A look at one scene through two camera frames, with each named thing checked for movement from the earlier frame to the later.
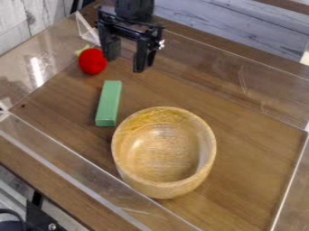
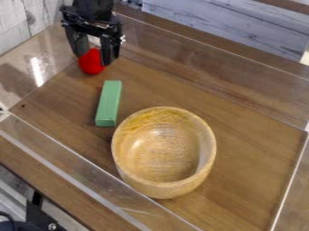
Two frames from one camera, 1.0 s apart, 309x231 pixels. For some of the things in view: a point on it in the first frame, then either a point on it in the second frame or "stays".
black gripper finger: [144, 52] -> [109, 42]
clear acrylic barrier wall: [242, 79] stays
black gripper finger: [109, 41] -> [77, 40]
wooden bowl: [164, 148] stays
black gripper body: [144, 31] -> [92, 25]
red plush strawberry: [92, 60] stays
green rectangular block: [108, 104] stays
